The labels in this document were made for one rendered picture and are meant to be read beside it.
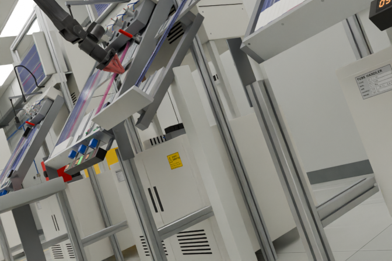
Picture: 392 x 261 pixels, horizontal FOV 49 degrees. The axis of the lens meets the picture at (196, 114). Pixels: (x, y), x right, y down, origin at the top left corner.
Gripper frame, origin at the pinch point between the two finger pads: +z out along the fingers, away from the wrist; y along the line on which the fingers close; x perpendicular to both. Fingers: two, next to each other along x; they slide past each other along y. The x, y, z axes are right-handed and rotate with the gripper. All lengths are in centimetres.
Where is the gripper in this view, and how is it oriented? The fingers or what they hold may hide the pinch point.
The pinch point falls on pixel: (121, 71)
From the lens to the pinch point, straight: 181.0
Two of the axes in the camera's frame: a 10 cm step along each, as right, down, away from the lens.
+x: -3.4, 7.7, -5.4
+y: -5.8, 2.8, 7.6
